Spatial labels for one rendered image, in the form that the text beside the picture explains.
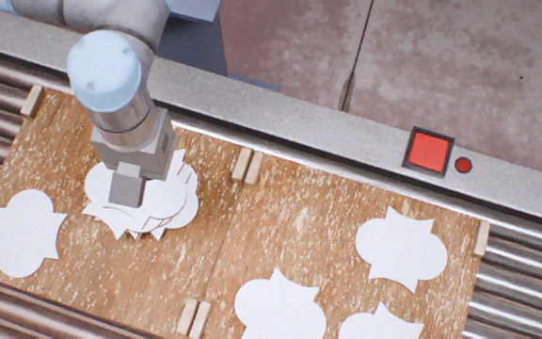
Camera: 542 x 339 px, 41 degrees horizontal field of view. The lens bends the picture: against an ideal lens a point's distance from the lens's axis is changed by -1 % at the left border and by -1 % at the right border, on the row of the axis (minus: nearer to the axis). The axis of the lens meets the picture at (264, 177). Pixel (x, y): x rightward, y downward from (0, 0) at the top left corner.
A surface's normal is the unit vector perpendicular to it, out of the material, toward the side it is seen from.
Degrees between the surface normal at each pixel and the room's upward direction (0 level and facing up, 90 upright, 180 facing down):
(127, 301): 0
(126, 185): 27
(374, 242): 0
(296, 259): 0
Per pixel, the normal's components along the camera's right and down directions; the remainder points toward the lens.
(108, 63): -0.01, -0.34
